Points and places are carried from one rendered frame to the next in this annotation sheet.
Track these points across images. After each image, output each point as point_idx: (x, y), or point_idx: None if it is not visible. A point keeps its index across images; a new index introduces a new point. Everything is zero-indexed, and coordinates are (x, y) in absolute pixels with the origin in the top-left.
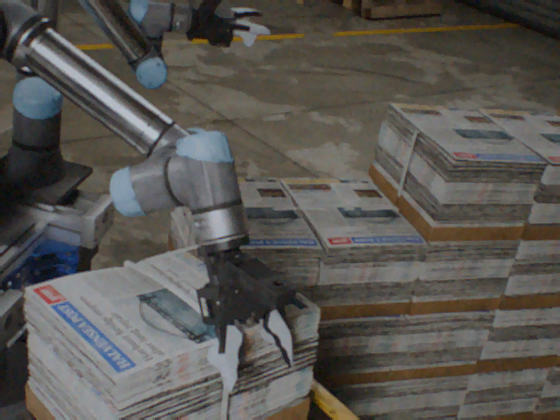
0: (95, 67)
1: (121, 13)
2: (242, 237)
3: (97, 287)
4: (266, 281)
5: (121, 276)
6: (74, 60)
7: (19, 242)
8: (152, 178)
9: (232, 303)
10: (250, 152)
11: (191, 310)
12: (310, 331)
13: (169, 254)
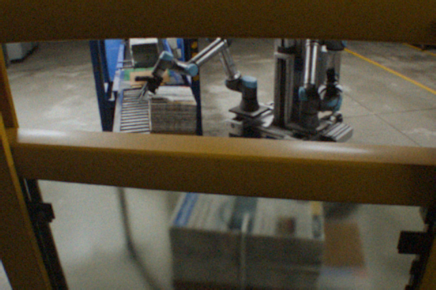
0: (208, 47)
1: (306, 67)
2: (152, 72)
3: (182, 90)
4: (139, 76)
5: (187, 94)
6: (210, 45)
7: (279, 132)
8: None
9: (146, 82)
10: None
11: (164, 94)
12: (150, 109)
13: (193, 99)
